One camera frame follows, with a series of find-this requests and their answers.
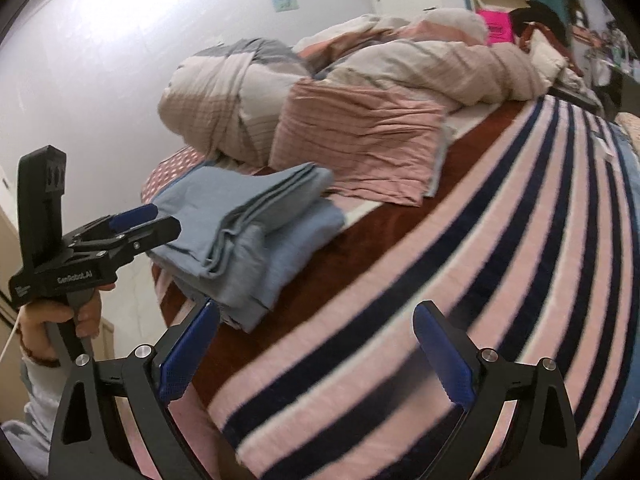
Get plaid pink grey duvet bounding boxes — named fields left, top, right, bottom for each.
left=157, top=8, right=547, bottom=166

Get folded light blue clothes stack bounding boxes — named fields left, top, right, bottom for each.
left=149, top=162, right=334, bottom=280

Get pink shopping bag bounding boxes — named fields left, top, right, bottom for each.
left=477, top=10, right=514, bottom=46

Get grey-blue pants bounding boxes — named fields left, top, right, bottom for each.
left=172, top=198, right=345, bottom=333

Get person's left hand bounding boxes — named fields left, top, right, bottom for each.
left=18, top=284, right=115, bottom=367

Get striped fleece blanket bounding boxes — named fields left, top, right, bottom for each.
left=170, top=96, right=639, bottom=479

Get pink folded cloth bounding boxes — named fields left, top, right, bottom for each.
left=268, top=79, right=445, bottom=206

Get cluttered desk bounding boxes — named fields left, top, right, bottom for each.
left=567, top=6, right=639, bottom=120

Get white printed bed sheet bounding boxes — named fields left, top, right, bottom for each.
left=140, top=146, right=229, bottom=204

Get clothes pile on chair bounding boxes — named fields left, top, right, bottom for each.
left=508, top=1, right=603, bottom=115

